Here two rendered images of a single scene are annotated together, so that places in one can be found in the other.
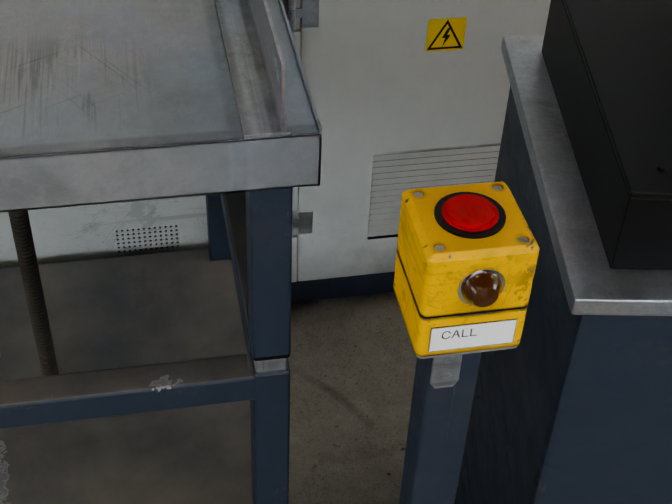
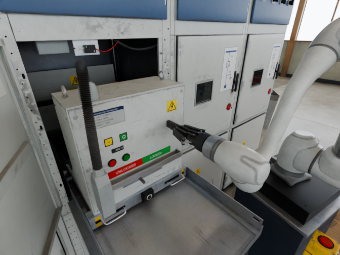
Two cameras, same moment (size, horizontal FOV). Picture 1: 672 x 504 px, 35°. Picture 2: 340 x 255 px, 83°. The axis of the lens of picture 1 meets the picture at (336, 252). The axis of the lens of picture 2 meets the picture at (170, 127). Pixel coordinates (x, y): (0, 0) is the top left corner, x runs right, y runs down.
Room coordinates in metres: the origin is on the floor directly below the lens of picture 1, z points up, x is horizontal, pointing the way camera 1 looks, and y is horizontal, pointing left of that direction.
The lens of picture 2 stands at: (0.46, 0.62, 1.60)
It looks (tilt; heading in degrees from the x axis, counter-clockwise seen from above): 27 degrees down; 333
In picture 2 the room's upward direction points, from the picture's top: straight up
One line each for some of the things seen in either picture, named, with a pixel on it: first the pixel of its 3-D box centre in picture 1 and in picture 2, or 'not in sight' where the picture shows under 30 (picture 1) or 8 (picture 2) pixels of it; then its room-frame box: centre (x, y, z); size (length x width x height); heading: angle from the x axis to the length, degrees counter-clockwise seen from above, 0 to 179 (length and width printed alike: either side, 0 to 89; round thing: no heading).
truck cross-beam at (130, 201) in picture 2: not in sight; (143, 190); (1.14, 0.42, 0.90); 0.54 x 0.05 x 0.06; 102
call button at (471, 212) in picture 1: (469, 218); (325, 242); (0.59, -0.09, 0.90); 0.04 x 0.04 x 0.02
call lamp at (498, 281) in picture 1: (483, 292); not in sight; (0.54, -0.10, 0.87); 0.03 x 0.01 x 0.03; 102
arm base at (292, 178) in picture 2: not in sight; (286, 166); (0.96, -0.43, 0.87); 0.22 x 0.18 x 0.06; 176
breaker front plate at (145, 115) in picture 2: not in sight; (141, 149); (1.13, 0.42, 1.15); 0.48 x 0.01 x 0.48; 102
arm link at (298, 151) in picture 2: not in sight; (299, 150); (0.93, -0.43, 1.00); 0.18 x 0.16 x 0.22; 8
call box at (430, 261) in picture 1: (462, 268); (321, 250); (0.59, -0.09, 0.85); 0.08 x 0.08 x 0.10; 12
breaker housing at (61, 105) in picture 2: not in sight; (115, 127); (1.38, 0.47, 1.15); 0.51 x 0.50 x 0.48; 12
